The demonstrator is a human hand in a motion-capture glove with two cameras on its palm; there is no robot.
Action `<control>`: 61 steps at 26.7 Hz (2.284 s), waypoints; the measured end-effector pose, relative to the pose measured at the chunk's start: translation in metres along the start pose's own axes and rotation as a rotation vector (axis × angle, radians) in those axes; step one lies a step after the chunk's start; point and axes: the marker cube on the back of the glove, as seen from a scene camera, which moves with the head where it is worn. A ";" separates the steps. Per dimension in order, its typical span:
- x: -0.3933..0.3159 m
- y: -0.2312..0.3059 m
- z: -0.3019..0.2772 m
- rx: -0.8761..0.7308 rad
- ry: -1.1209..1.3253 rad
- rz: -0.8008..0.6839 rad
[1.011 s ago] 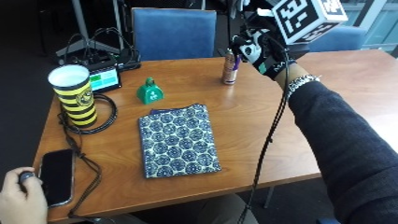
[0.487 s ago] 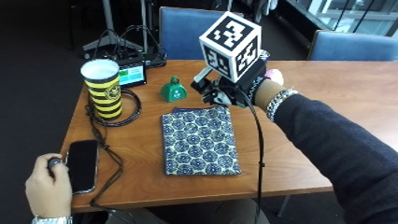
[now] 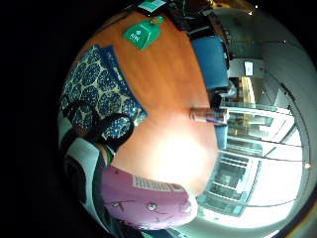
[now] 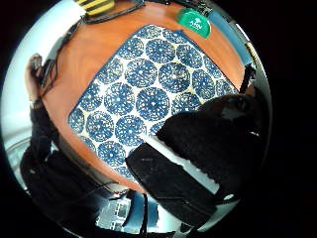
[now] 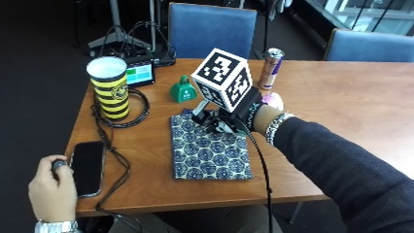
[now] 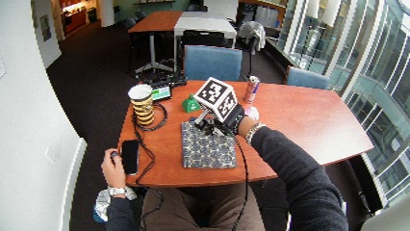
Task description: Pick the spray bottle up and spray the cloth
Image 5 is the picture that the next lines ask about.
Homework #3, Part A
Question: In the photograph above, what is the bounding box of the black box device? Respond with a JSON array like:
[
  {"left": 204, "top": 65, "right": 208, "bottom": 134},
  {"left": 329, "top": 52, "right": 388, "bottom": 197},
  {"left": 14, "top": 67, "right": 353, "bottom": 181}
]
[{"left": 152, "top": 44, "right": 179, "bottom": 68}]

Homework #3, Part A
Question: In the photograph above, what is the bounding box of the small screen device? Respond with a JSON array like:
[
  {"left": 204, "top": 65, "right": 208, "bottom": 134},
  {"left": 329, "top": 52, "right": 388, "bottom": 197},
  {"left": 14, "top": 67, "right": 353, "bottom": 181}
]
[{"left": 124, "top": 59, "right": 157, "bottom": 88}]

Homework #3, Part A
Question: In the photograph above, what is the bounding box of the black smartphone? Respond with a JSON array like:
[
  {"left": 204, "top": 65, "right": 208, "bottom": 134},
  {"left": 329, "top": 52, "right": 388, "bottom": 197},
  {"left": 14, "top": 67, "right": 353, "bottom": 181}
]
[{"left": 69, "top": 140, "right": 108, "bottom": 199}]

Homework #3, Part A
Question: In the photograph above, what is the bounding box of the thin black pole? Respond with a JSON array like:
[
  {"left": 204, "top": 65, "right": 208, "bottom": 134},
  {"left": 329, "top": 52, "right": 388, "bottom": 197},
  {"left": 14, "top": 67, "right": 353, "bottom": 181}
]
[{"left": 261, "top": 0, "right": 272, "bottom": 60}]

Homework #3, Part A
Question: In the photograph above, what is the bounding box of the slim metal drink can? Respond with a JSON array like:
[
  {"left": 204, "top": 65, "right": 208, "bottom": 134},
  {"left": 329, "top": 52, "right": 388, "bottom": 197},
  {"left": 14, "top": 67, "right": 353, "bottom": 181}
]
[{"left": 257, "top": 48, "right": 286, "bottom": 91}]

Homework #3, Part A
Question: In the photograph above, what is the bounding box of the black glove cable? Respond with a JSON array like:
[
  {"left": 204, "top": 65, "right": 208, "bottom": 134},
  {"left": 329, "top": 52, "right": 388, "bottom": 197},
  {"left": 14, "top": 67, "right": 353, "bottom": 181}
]
[{"left": 232, "top": 116, "right": 276, "bottom": 233}]

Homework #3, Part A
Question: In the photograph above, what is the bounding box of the silver wristwatch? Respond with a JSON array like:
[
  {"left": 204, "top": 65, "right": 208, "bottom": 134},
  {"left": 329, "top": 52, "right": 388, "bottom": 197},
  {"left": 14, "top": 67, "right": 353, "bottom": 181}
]
[{"left": 34, "top": 218, "right": 81, "bottom": 233}]

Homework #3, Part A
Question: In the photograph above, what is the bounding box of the green cowbell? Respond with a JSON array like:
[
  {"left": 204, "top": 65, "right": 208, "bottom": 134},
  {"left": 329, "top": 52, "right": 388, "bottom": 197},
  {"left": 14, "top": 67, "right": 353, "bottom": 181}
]
[{"left": 168, "top": 75, "right": 200, "bottom": 105}]

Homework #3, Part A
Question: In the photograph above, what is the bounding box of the pink round object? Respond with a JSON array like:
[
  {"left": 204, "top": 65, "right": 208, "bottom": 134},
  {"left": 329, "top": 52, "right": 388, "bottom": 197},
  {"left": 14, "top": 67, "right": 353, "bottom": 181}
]
[{"left": 261, "top": 91, "right": 286, "bottom": 113}]

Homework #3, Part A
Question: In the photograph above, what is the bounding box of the beaded silver bracelet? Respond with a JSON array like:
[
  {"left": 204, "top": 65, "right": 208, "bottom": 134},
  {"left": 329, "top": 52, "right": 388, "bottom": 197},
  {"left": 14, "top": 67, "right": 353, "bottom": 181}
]
[{"left": 264, "top": 112, "right": 298, "bottom": 147}]

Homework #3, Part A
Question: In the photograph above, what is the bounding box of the long black cable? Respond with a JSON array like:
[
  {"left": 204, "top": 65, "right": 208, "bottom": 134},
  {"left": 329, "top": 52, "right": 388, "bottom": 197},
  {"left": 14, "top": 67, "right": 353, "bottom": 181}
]
[{"left": 89, "top": 86, "right": 152, "bottom": 233}]

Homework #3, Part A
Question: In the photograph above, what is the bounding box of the white marker cube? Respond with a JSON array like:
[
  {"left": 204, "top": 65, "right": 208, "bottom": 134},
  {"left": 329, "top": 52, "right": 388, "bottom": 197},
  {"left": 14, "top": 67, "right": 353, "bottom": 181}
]
[{"left": 191, "top": 48, "right": 254, "bottom": 114}]

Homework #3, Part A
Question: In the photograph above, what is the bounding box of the grey stand base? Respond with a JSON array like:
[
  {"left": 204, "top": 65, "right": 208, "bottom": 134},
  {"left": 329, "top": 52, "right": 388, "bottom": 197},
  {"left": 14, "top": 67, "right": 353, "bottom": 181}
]
[{"left": 84, "top": 0, "right": 159, "bottom": 58}]

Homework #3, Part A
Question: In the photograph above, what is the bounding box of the blue upholstered chair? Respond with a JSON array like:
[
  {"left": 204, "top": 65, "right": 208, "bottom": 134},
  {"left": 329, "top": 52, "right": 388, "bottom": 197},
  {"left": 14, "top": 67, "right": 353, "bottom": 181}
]
[
  {"left": 322, "top": 27, "right": 414, "bottom": 63},
  {"left": 167, "top": 2, "right": 258, "bottom": 60}
]

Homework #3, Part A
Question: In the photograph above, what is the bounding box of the yellow black striped cup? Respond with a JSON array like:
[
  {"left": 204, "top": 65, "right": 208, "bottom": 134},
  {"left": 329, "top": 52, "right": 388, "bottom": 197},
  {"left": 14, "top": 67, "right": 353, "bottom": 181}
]
[{"left": 85, "top": 55, "right": 132, "bottom": 122}]

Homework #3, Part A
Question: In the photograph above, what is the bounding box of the metal table leg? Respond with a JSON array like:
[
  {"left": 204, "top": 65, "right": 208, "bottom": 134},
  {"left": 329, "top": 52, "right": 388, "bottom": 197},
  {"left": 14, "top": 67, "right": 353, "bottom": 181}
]
[{"left": 288, "top": 200, "right": 305, "bottom": 225}]

